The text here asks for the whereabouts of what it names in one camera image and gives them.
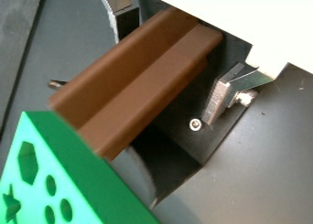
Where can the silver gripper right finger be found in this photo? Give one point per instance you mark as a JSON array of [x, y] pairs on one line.
[[234, 86]]

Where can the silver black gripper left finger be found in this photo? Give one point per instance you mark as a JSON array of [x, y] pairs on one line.
[[123, 17]]

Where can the black curved fixture stand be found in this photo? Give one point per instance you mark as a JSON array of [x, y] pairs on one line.
[[175, 144]]

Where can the green shape sorter base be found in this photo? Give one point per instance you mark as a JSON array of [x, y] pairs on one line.
[[56, 183]]

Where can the brown star prism block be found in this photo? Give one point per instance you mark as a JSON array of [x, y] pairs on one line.
[[116, 96]]

